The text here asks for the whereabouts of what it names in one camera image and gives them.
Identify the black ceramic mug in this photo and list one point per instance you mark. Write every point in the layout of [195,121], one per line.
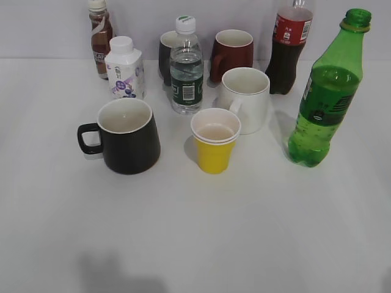
[125,133]

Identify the green soda bottle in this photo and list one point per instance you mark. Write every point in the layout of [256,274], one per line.
[333,81]

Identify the white ceramic mug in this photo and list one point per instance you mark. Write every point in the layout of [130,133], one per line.
[245,92]

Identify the dark red ceramic mug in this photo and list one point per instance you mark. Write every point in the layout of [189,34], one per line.
[232,48]

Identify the dark grey ceramic mug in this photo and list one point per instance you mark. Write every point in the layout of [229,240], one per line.
[167,41]

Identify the yellow paper cup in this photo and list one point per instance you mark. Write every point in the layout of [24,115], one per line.
[215,132]

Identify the clear water bottle green label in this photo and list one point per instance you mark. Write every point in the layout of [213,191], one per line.
[186,68]

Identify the white yogurt drink bottle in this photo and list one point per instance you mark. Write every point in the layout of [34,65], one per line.
[125,69]

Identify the cola bottle red label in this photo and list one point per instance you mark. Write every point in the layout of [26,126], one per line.
[291,29]

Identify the brown Nescafe coffee bottle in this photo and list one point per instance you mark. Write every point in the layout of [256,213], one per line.
[101,34]

